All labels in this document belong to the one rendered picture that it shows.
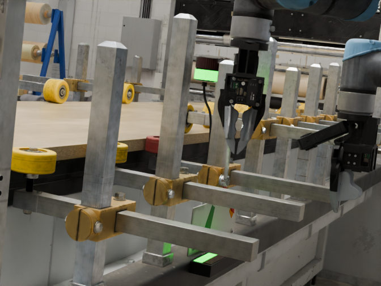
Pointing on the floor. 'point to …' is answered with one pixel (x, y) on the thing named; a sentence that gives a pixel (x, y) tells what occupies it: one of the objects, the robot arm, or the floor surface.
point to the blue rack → (56, 16)
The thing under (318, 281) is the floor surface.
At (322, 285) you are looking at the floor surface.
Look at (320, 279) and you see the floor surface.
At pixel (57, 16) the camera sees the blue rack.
